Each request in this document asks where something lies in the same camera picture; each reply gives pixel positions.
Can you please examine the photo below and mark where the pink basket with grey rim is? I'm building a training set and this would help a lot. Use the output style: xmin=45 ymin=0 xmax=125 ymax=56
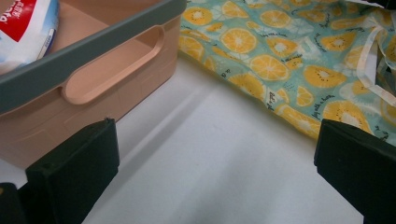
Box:
xmin=0 ymin=0 xmax=188 ymax=171

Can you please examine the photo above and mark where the white packet with red label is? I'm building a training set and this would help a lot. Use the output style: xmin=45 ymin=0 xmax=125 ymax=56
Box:
xmin=0 ymin=0 xmax=61 ymax=76

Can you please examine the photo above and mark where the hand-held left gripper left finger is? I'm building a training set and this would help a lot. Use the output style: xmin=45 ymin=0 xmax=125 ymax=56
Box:
xmin=25 ymin=117 xmax=120 ymax=224

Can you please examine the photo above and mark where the orange slice print cloth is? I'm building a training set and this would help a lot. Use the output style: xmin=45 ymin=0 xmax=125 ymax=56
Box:
xmin=177 ymin=0 xmax=396 ymax=147

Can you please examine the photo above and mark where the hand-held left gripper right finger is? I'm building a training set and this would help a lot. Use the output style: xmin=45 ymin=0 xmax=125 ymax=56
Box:
xmin=313 ymin=119 xmax=396 ymax=224

